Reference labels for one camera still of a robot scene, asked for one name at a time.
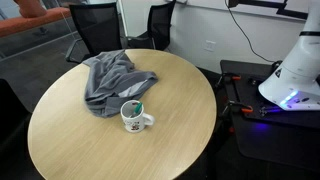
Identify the black wall bracket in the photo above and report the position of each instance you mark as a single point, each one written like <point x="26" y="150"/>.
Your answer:
<point x="266" y="4"/>

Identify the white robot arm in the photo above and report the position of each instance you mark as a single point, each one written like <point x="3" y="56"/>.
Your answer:
<point x="296" y="76"/>

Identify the grey crumpled cloth garment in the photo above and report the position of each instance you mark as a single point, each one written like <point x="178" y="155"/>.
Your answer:
<point x="110" y="80"/>

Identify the white wall outlet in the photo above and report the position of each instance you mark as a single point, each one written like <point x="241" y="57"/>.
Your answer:
<point x="210" y="45"/>

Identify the black robot equipment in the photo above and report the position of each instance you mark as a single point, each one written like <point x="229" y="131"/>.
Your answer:
<point x="266" y="140"/>

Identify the green capped marker pen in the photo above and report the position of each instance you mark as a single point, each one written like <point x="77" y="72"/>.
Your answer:
<point x="138" y="107"/>

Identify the black mesh office chair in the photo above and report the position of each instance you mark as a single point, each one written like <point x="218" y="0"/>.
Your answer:
<point x="96" y="26"/>
<point x="161" y="23"/>

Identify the white printed ceramic mug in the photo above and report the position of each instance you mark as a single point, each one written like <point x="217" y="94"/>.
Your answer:
<point x="135" y="125"/>

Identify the orange upholstered bench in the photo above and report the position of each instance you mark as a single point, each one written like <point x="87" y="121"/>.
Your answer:
<point x="30" y="21"/>

